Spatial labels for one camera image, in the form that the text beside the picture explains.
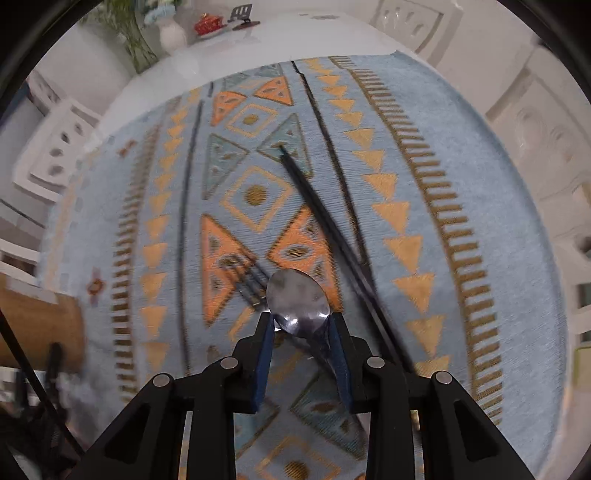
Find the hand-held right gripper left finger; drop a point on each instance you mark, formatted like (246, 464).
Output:
(261, 369)

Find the flower shaped coaster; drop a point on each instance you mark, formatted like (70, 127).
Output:
(323, 17)

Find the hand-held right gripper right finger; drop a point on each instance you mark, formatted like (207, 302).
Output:
(342, 369)

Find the clear glass vase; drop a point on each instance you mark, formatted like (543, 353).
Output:
(138, 46)

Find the red lidded teacup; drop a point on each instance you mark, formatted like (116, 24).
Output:
(207, 24)

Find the metal fork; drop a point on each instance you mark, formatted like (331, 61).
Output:
(249, 281)

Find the phone stand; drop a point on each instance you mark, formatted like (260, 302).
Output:
(241, 13)

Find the black chopstick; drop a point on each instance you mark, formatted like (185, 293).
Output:
(344, 258)
(310, 199)

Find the white ceramic vase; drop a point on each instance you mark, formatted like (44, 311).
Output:
(171, 37)

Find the blue artificial flowers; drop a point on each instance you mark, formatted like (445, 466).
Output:
(157, 14)

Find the metal spoon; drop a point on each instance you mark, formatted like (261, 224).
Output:
(295, 295)

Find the patterned light blue table mat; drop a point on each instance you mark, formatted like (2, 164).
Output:
(415, 184)

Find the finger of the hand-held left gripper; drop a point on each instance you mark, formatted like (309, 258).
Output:
(55, 364)

